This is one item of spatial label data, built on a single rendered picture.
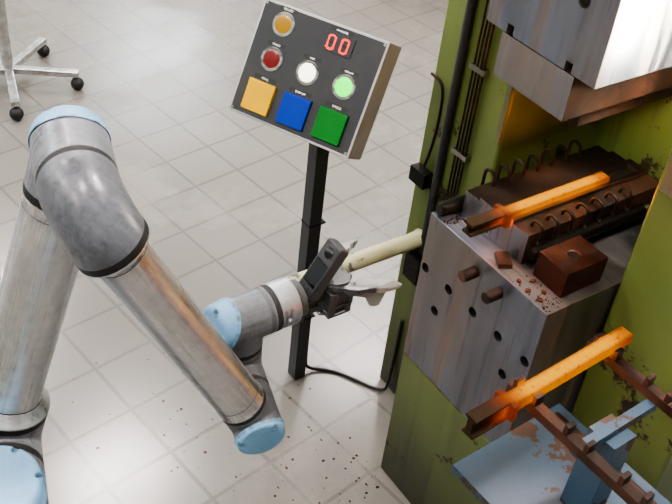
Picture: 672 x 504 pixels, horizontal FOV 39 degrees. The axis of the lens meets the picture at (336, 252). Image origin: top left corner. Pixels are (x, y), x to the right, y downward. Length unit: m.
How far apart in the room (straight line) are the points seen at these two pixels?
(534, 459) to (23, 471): 0.95
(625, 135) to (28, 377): 1.49
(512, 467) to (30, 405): 0.90
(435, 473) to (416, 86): 2.39
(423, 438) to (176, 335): 1.17
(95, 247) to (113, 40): 3.44
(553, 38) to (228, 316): 0.78
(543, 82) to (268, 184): 2.03
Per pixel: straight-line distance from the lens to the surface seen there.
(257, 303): 1.71
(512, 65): 1.94
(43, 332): 1.61
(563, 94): 1.85
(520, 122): 2.24
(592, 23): 1.77
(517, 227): 2.04
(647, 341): 2.09
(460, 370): 2.27
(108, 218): 1.32
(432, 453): 2.52
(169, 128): 4.06
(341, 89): 2.22
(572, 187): 2.17
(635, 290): 2.06
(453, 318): 2.21
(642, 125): 2.39
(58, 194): 1.34
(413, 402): 2.49
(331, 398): 2.94
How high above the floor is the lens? 2.18
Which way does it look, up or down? 39 degrees down
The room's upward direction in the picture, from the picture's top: 7 degrees clockwise
